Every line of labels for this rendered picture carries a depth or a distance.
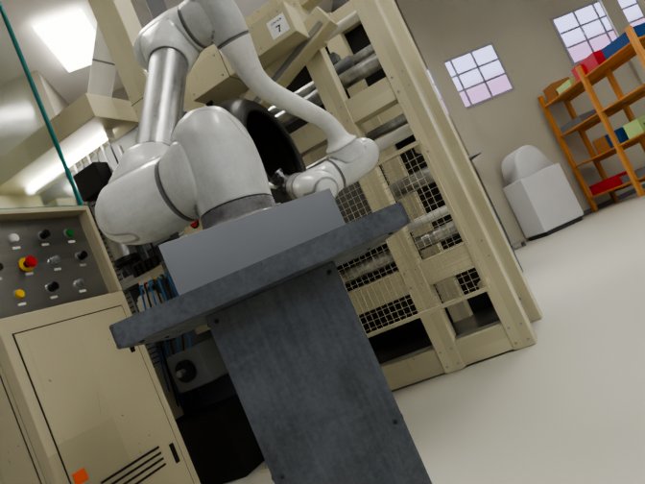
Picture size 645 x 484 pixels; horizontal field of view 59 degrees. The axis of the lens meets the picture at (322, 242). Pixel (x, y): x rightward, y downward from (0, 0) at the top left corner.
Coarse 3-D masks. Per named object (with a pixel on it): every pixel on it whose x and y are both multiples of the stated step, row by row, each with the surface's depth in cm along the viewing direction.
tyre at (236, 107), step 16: (240, 112) 222; (256, 112) 238; (256, 128) 257; (272, 128) 257; (256, 144) 263; (272, 144) 261; (288, 144) 253; (272, 160) 265; (288, 160) 262; (272, 176) 266; (272, 192) 218
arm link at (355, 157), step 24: (240, 48) 156; (240, 72) 159; (264, 72) 161; (264, 96) 162; (288, 96) 164; (312, 120) 169; (336, 120) 171; (336, 144) 171; (360, 144) 172; (360, 168) 172
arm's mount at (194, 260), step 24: (264, 216) 100; (288, 216) 101; (312, 216) 101; (336, 216) 101; (192, 240) 98; (216, 240) 99; (240, 240) 99; (264, 240) 100; (288, 240) 100; (168, 264) 98; (192, 264) 98; (216, 264) 98; (240, 264) 99; (192, 288) 97
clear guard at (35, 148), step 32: (0, 32) 232; (0, 64) 225; (0, 96) 219; (32, 96) 233; (0, 128) 212; (32, 128) 226; (0, 160) 206; (32, 160) 219; (64, 160) 232; (0, 192) 201; (32, 192) 212; (64, 192) 226
